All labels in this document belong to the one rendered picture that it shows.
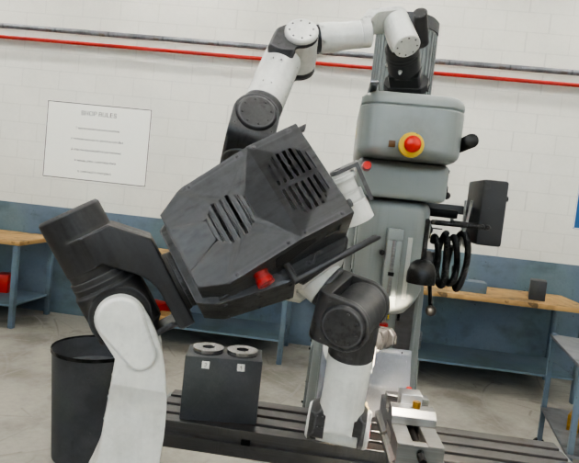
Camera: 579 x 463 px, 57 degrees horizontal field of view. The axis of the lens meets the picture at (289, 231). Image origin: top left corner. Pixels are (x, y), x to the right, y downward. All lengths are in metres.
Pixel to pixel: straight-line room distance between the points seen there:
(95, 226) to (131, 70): 5.39
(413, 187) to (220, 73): 4.76
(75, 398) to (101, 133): 3.76
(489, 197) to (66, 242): 1.29
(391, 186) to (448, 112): 0.23
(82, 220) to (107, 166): 5.33
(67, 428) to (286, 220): 2.58
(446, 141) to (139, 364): 0.86
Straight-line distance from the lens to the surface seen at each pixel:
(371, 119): 1.36
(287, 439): 1.59
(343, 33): 1.36
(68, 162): 6.51
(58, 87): 6.66
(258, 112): 1.10
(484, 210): 1.81
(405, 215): 1.48
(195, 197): 0.94
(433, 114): 1.37
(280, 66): 1.25
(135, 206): 6.18
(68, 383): 3.20
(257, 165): 0.93
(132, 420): 1.08
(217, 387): 1.60
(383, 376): 1.98
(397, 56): 1.44
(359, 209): 1.12
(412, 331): 2.00
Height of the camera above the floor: 1.61
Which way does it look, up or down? 4 degrees down
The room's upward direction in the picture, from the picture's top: 6 degrees clockwise
